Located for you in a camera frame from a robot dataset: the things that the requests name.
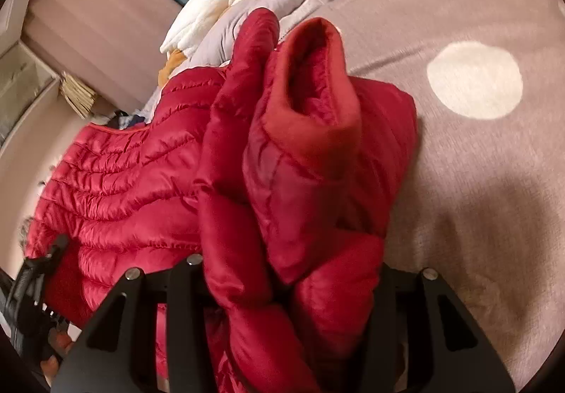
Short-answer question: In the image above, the red down jacket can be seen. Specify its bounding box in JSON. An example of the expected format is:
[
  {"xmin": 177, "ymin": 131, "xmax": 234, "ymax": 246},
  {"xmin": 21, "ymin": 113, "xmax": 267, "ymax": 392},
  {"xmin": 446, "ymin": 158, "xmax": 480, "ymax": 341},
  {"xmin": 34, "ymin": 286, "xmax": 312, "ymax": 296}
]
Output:
[{"xmin": 25, "ymin": 8, "xmax": 417, "ymax": 392}]

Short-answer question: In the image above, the person's left hand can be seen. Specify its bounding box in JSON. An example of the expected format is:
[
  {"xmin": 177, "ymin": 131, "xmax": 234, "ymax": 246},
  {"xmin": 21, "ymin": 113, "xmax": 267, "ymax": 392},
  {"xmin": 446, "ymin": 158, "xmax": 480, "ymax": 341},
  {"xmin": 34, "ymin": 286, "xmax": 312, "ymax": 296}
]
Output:
[{"xmin": 40, "ymin": 329, "xmax": 74, "ymax": 385}]

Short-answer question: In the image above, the black garment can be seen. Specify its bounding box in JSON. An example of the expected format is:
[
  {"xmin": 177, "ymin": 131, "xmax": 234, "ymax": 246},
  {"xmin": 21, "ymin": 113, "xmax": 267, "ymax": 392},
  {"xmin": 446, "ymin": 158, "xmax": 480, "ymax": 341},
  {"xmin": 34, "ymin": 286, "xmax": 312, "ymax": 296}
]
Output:
[{"xmin": 105, "ymin": 110, "xmax": 132, "ymax": 130}]

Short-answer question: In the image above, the yellow tassel hanging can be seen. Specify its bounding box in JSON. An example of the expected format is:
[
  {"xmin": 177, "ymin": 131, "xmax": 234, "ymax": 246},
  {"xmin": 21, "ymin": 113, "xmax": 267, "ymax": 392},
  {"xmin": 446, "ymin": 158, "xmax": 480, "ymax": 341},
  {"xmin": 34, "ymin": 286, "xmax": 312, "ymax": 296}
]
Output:
[{"xmin": 59, "ymin": 71, "xmax": 98, "ymax": 119}]

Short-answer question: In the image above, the pink curtain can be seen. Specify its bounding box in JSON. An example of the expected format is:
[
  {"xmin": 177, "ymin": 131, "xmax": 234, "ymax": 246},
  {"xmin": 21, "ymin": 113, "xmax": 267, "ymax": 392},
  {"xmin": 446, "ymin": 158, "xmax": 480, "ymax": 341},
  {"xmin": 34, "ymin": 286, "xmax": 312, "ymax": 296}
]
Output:
[{"xmin": 22, "ymin": 0, "xmax": 181, "ymax": 112}]

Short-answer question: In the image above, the polka dot bed sheet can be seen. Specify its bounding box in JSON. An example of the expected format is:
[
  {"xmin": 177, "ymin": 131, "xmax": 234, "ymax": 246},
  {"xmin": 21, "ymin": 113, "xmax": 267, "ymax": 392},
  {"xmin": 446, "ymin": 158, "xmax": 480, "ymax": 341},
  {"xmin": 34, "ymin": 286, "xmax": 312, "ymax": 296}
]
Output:
[{"xmin": 319, "ymin": 0, "xmax": 564, "ymax": 388}]

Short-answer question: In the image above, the white wall shelf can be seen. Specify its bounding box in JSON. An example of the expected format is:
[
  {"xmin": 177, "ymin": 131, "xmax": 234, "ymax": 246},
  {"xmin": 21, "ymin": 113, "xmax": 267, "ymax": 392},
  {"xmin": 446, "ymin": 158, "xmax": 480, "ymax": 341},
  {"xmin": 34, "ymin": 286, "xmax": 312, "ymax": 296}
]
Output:
[{"xmin": 0, "ymin": 41, "xmax": 60, "ymax": 145}]

